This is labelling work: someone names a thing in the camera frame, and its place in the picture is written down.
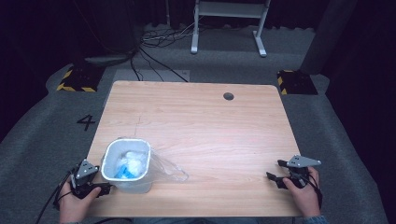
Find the white metal desk frame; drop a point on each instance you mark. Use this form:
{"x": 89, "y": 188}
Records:
{"x": 230, "y": 9}

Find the black yellow striped base plate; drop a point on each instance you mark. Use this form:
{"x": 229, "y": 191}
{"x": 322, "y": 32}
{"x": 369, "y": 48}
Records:
{"x": 81, "y": 77}
{"x": 297, "y": 82}

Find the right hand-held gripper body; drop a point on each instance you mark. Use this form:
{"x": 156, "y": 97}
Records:
{"x": 299, "y": 169}

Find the person's right hand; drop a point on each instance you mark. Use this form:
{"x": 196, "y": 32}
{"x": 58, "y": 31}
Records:
{"x": 306, "y": 199}

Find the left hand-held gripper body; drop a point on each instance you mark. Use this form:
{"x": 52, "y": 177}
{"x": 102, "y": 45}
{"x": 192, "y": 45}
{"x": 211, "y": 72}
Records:
{"x": 83, "y": 172}

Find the white plastic trash bin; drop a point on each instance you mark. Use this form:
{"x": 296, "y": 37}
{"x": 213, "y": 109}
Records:
{"x": 107, "y": 158}

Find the blue wrapper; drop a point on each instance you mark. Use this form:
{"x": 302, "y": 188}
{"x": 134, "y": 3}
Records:
{"x": 124, "y": 173}

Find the crumpled white paper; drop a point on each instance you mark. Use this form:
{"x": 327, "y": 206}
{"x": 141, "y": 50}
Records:
{"x": 134, "y": 163}

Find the person's left hand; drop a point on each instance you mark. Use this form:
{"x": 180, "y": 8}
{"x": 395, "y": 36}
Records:
{"x": 73, "y": 208}

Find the dark equipment stand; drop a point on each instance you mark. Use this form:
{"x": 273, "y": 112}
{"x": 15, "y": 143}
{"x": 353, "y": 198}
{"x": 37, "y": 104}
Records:
{"x": 109, "y": 37}

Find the grey pillar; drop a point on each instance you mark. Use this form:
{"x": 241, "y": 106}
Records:
{"x": 330, "y": 34}

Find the clear plastic bag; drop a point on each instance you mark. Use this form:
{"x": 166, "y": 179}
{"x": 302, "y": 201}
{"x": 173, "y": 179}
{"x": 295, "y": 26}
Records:
{"x": 166, "y": 169}

